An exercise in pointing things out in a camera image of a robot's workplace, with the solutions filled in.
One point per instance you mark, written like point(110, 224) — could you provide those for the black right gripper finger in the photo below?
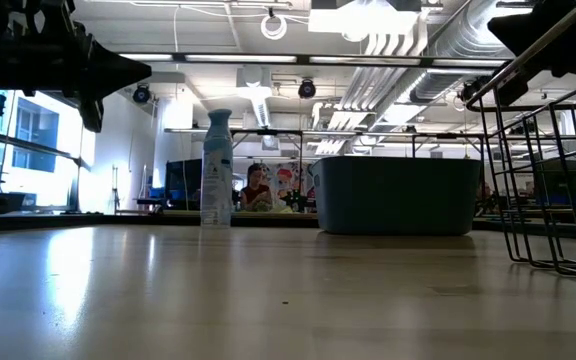
point(528, 27)
point(513, 90)

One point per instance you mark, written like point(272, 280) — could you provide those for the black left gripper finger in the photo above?
point(113, 72)

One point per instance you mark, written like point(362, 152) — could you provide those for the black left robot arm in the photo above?
point(8, 55)

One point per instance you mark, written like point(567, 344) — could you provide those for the bright window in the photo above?
point(68, 175)

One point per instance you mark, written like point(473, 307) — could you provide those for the black monitor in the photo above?
point(183, 180)

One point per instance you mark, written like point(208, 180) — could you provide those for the long ceiling light bar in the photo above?
point(243, 58)

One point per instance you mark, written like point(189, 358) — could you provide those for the white ceiling air vent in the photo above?
point(255, 95)

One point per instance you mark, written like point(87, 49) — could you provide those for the pale blue spray bottle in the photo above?
point(216, 175)

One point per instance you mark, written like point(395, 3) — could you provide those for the grey plastic basket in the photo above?
point(398, 200)

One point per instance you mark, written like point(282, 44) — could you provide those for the person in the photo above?
point(255, 192)

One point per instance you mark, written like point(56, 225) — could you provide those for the colourful poster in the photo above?
point(288, 177)

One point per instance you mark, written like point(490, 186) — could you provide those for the silver ventilation duct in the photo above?
point(468, 35)

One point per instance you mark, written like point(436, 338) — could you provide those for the black aluminium table frame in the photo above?
point(118, 220)

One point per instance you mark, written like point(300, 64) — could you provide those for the black metal rack frame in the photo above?
point(268, 132)

